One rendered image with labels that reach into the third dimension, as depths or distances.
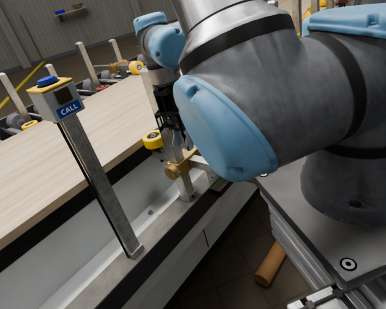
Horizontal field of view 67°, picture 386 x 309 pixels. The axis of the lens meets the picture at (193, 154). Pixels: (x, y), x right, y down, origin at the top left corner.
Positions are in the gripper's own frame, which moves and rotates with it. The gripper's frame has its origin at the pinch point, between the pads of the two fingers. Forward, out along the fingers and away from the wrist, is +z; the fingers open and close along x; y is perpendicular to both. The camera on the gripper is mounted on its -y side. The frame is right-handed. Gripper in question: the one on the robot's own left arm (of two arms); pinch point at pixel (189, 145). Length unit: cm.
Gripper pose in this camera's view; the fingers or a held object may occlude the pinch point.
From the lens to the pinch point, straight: 83.6
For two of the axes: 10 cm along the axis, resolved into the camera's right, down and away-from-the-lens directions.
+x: 9.2, -0.2, -3.8
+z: 2.3, 8.3, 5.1
